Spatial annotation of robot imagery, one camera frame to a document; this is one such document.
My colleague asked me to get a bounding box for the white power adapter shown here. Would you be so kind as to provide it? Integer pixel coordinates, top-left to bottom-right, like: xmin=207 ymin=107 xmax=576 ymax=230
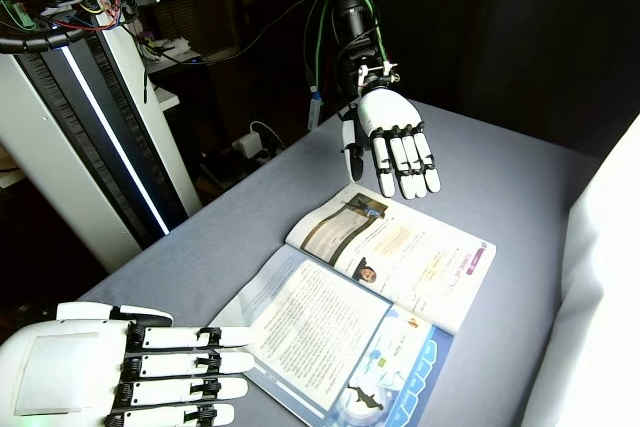
xmin=237 ymin=133 xmax=262 ymax=157

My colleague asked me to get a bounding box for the black backdrop curtain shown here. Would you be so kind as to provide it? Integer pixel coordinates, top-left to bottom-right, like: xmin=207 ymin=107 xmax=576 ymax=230
xmin=349 ymin=0 xmax=640 ymax=161

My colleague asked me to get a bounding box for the black corrugated cable conduit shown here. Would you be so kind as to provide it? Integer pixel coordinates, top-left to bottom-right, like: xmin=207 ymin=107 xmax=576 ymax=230
xmin=0 ymin=26 xmax=104 ymax=55

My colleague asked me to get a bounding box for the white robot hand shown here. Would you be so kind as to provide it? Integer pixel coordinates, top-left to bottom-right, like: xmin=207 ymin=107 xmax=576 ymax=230
xmin=0 ymin=300 xmax=258 ymax=427
xmin=339 ymin=88 xmax=442 ymax=201

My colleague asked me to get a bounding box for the white side board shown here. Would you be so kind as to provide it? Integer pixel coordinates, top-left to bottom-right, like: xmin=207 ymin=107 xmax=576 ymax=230
xmin=518 ymin=111 xmax=640 ymax=427

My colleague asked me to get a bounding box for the white plug with blue tip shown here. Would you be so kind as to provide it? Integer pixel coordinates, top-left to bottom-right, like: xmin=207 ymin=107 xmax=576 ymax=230
xmin=306 ymin=86 xmax=322 ymax=132

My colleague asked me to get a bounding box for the grey table cloth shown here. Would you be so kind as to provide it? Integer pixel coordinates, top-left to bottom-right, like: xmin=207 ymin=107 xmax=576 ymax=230
xmin=74 ymin=96 xmax=604 ymax=427

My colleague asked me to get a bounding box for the background shelf unit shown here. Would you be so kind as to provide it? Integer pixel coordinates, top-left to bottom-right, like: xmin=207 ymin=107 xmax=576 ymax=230
xmin=144 ymin=0 xmax=282 ymax=66

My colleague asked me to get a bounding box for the white side desk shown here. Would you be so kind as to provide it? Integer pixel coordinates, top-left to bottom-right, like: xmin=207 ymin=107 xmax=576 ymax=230
xmin=149 ymin=85 xmax=182 ymax=112

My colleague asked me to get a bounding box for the white robot body column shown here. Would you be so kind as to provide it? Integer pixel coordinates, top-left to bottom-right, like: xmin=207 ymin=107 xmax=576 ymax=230
xmin=0 ymin=11 xmax=202 ymax=274

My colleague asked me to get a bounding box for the green cable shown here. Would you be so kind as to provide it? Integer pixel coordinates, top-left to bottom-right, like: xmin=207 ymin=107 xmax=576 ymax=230
xmin=304 ymin=0 xmax=336 ymax=92

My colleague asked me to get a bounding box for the illustrated book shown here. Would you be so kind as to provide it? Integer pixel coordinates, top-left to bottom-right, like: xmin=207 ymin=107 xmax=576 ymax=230
xmin=208 ymin=182 xmax=498 ymax=427

